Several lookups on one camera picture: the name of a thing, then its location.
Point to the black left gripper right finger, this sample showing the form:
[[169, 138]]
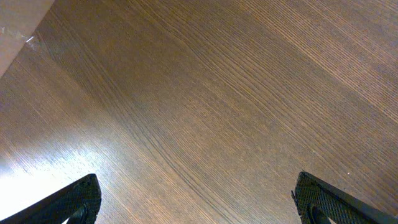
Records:
[[319, 202]]

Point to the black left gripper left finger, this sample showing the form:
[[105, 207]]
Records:
[[79, 203]]

